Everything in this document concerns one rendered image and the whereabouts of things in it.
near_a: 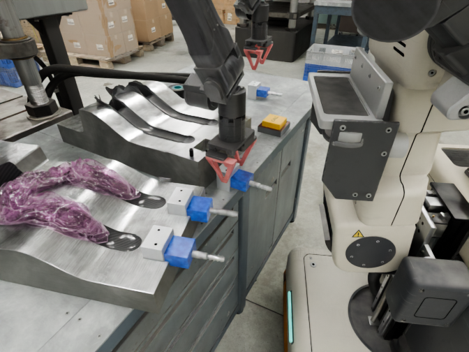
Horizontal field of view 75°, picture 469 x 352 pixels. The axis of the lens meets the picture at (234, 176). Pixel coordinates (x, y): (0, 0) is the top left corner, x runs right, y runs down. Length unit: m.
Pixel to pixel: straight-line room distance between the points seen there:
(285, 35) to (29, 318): 4.41
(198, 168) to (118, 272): 0.28
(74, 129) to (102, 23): 3.67
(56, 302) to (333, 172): 0.51
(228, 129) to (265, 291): 1.02
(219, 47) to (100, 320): 0.46
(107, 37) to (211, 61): 4.09
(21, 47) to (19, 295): 0.80
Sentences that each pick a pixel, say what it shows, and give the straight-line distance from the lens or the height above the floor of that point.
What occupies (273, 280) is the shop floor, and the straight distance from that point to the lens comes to 1.55.
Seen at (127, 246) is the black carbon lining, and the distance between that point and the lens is 0.57.
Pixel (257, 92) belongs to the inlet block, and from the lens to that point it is 1.21.
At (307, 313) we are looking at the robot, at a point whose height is 0.28.
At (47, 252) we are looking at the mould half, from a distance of 0.56.
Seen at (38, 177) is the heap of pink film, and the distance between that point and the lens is 0.73.
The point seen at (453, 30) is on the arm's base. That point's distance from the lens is 0.39.
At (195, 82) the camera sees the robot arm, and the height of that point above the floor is 1.05.
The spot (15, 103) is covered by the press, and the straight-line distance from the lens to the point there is 1.49.
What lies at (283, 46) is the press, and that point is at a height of 0.21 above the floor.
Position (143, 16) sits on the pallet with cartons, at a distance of 5.34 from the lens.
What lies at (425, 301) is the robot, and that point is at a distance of 0.75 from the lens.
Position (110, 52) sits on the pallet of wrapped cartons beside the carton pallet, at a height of 0.21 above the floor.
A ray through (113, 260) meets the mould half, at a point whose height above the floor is 0.86.
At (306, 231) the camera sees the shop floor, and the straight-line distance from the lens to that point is 1.78.
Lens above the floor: 1.26
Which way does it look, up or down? 36 degrees down
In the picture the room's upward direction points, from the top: straight up
